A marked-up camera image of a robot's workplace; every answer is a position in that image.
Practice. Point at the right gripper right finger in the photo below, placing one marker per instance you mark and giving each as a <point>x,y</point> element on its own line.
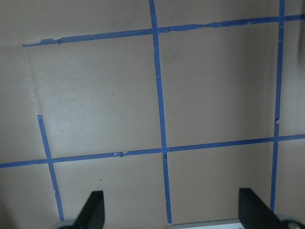
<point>253,213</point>

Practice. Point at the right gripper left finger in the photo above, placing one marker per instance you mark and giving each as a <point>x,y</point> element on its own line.
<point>92,215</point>

